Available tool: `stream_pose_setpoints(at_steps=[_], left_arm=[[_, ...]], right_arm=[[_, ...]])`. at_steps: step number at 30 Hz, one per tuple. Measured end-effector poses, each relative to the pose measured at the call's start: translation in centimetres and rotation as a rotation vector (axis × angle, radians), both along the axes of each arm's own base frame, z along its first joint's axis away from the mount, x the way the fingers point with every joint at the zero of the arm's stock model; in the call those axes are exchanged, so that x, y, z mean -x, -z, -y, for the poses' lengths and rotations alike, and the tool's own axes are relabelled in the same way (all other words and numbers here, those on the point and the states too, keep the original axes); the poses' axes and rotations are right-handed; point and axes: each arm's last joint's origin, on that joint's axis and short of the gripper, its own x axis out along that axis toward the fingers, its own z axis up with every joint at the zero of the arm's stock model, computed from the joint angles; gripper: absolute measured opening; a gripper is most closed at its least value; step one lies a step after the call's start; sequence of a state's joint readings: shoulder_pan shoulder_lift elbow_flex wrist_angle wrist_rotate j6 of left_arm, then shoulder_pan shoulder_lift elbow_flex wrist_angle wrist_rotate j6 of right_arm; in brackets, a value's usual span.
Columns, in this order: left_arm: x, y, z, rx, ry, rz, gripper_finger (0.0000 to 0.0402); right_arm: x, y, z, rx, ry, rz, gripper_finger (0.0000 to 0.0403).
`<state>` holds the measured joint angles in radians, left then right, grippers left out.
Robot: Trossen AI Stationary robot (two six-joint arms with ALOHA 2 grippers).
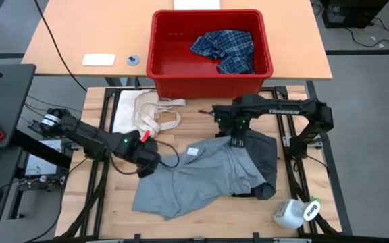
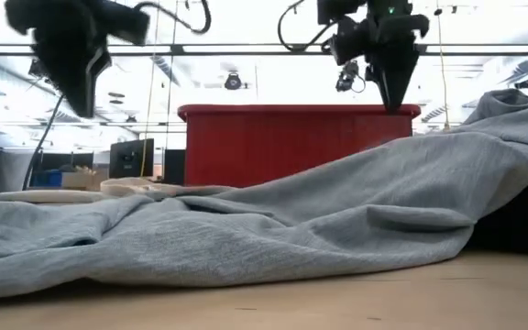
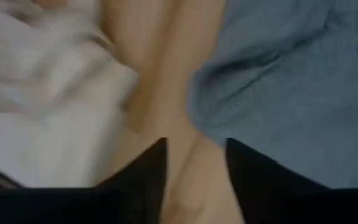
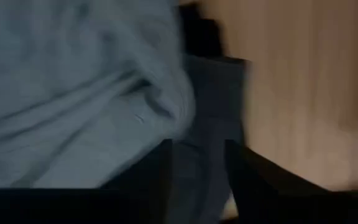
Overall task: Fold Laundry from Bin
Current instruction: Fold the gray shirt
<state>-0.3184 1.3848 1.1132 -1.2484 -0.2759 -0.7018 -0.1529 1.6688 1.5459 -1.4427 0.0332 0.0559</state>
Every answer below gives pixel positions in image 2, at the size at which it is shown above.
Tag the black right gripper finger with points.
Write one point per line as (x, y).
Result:
(385, 87)
(403, 82)

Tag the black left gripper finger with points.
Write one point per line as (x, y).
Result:
(69, 87)
(99, 64)

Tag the black garment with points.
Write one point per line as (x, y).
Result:
(520, 238)

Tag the light grey garment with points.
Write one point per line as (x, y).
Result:
(245, 229)

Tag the blue storage bin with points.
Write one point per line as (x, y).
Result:
(46, 179)

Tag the red plastic laundry bin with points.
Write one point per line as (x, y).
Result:
(268, 146)

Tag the black computer monitor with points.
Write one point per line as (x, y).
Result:
(128, 158)

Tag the brown cardboard box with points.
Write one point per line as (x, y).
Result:
(80, 180)

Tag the white canvas tote bag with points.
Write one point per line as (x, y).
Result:
(48, 196)

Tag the small black ceiling fixture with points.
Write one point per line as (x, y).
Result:
(525, 83)

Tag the black background panel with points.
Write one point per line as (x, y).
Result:
(174, 167)

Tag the black hanging ceiling camera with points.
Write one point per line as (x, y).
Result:
(346, 78)

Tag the round black ceiling camera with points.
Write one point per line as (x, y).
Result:
(233, 81)

